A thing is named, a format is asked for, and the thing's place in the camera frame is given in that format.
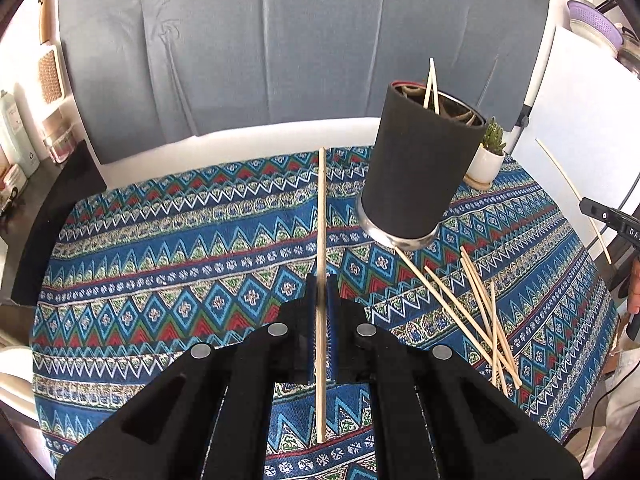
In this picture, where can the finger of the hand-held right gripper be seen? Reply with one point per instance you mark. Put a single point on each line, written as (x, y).
(600, 212)

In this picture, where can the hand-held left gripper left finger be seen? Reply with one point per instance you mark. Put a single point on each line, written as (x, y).
(313, 335)

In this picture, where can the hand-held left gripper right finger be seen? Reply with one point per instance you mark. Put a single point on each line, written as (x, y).
(332, 335)

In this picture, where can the light bamboo chopstick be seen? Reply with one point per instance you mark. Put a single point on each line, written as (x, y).
(322, 210)
(429, 91)
(560, 170)
(434, 85)

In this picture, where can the bunch of wooden chopsticks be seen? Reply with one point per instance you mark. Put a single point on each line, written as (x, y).
(452, 305)

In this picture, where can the black cylindrical utensil holder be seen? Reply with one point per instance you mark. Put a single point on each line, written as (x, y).
(420, 160)

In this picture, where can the person's right hand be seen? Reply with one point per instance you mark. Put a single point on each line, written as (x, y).
(636, 285)

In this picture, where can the white board panel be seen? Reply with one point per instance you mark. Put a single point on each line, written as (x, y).
(575, 110)

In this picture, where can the potted cactus white pot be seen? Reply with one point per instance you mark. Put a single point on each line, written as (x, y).
(486, 160)

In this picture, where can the wooden saucer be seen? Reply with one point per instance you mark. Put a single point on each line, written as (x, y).
(475, 182)

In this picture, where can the person's light clothing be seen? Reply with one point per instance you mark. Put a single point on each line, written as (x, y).
(620, 400)

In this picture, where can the blue patterned tablecloth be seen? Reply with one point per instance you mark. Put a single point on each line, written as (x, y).
(175, 260)

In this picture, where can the steel cooking pot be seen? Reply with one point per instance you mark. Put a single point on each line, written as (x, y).
(631, 52)

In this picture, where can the white bowl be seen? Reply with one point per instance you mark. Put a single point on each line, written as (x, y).
(595, 40)

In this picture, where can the purple plastic colander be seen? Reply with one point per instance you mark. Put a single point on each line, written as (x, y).
(592, 17)

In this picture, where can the grey backdrop cloth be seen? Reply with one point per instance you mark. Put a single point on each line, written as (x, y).
(280, 45)

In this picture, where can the clear plastic container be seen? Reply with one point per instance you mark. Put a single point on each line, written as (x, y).
(57, 135)

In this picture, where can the white spray bottle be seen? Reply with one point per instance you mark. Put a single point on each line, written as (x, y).
(11, 130)

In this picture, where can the woven trivet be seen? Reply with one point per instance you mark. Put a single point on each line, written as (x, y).
(50, 75)

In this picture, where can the wooden cutting board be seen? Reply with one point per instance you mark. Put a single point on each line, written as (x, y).
(47, 17)

